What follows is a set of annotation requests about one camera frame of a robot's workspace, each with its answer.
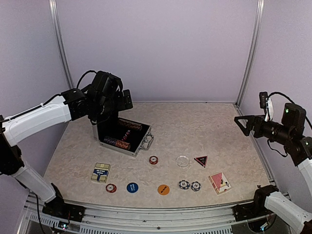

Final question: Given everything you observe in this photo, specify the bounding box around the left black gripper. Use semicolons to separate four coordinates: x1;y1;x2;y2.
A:
94;89;133;116

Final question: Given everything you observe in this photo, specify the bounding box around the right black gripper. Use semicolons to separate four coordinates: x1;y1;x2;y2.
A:
234;115;293;145

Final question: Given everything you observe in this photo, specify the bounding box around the aluminium poker chip case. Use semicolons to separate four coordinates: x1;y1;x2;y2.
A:
93;116;154;157

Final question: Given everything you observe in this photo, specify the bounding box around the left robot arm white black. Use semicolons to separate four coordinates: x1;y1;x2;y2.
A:
0;71;133;217

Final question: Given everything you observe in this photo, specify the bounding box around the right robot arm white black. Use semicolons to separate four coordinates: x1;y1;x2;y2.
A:
233;103;312;234

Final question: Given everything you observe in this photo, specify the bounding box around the chip row in case back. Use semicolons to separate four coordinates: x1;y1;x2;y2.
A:
117;119;142;131

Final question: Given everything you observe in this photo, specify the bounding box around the chip row in case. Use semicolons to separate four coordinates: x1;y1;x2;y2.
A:
117;119;142;131
103;136;131;150

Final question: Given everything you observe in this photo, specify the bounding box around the chip row in case front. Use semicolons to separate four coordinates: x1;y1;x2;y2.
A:
103;136;131;150

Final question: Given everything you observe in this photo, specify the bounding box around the black pink triangular button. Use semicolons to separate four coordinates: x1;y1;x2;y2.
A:
194;156;208;168

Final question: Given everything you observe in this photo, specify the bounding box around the red poker chip stack centre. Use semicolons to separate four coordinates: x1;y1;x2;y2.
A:
149;156;158;165

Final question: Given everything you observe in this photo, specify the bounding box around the red playing card deck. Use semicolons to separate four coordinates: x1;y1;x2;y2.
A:
209;172;232;195

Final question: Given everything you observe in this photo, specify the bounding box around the blue playing card box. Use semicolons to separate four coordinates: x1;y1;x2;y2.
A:
91;162;111;183

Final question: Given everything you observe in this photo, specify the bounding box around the clear round dealer button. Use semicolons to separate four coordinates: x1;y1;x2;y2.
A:
175;156;190;168

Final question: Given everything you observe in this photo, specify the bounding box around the blue small blind button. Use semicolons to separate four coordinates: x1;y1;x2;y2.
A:
126;182;138;193

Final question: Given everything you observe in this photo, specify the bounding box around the red poker chip front left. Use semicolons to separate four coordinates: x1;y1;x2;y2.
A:
105;183;117;193

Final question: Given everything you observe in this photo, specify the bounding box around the blue white poker chip stack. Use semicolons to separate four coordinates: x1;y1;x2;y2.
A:
178;180;190;190

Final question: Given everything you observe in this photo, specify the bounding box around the orange big blind button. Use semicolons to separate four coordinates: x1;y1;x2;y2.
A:
157;184;170;195

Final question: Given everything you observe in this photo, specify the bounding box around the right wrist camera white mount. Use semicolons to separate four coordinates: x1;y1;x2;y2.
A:
259;92;274;122

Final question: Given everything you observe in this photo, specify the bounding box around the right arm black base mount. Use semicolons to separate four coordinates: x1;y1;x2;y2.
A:
232;202;269;222

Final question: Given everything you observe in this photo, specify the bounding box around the aluminium front rail frame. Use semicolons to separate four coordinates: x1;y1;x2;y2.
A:
17;194;294;234

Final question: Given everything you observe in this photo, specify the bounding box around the right aluminium corner post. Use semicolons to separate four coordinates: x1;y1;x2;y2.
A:
235;0;265;108

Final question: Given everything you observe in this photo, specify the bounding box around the aluminium corner post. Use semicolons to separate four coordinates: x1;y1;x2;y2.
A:
49;0;74;88
235;0;265;108

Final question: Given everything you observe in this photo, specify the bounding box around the left aluminium corner post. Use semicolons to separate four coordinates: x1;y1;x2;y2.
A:
49;0;74;88

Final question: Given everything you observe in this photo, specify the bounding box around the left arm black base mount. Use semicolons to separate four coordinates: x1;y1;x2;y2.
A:
42;197;85;222

